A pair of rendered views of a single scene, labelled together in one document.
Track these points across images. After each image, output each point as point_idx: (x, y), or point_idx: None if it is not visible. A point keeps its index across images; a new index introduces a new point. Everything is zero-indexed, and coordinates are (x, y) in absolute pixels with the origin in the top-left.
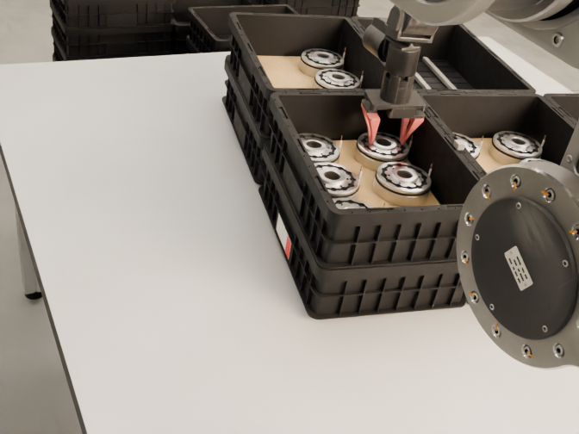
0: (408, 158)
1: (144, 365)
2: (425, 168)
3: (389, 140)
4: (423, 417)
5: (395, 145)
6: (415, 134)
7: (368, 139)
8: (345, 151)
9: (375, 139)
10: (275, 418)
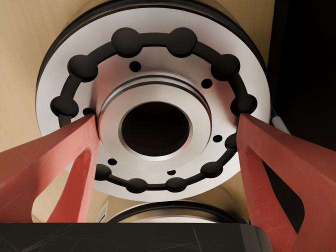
0: (276, 68)
1: None
2: (276, 185)
3: (186, 116)
4: None
5: (200, 149)
6: (330, 129)
7: (88, 96)
8: (15, 54)
9: (116, 119)
10: None
